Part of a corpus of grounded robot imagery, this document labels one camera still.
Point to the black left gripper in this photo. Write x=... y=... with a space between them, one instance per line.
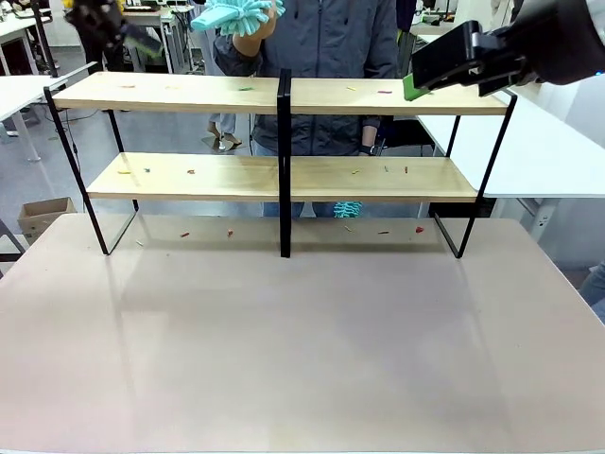
x=94 y=19

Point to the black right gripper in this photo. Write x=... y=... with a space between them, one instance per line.
x=562 y=42

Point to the teal chenille duster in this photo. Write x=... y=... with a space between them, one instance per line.
x=241 y=14
x=348 y=209

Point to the person's right forearm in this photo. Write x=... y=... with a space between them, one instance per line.
x=231 y=59

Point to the person's left forearm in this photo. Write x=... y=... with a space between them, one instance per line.
x=370 y=134

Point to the person's right hand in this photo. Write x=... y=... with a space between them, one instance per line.
x=253 y=40

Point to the background white desk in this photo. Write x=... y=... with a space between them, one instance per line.
x=156 y=33

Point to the background person black trousers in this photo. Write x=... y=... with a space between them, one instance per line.
x=99 y=52

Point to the white side table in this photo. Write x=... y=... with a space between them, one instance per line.
x=23 y=99
x=534 y=151

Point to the background person in sandals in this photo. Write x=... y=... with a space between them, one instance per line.
x=222 y=127

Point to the black wristwatch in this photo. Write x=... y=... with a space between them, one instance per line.
x=369 y=151

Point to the grey jacket torso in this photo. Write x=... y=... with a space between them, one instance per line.
x=326 y=42

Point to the black metal wooden shelf rack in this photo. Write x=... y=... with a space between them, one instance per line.
x=283 y=179

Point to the brown cardboard box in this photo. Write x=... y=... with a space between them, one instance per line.
x=45 y=217

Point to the blue jeans legs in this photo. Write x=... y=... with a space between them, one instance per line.
x=269 y=208

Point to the bystander blue jeans leg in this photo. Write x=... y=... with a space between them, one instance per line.
x=595 y=293

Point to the black chair frame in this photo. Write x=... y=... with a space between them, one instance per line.
x=9 y=246

